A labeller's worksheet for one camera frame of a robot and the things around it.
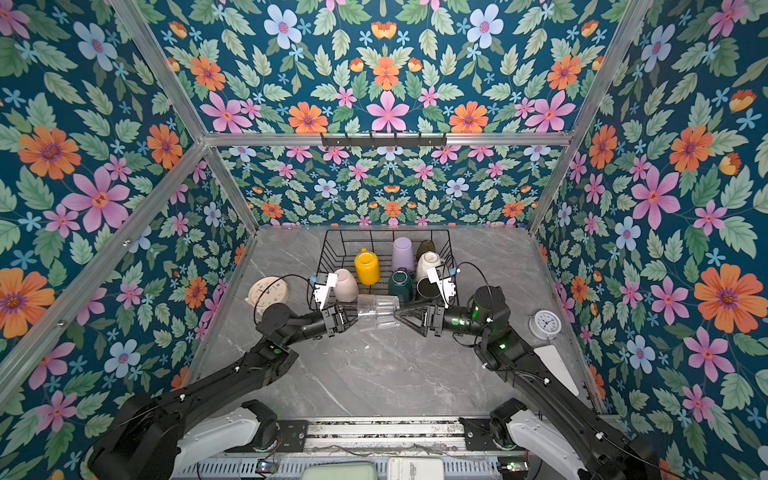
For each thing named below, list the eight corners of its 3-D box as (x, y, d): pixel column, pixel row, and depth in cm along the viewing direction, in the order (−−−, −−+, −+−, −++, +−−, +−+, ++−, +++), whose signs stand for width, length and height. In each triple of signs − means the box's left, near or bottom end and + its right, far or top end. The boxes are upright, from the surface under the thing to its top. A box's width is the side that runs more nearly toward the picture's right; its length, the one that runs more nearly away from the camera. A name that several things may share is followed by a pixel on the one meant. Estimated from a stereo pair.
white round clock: (533, 341, 92) (539, 334, 88) (526, 317, 98) (531, 309, 93) (558, 341, 92) (565, 334, 88) (550, 317, 98) (556, 309, 93)
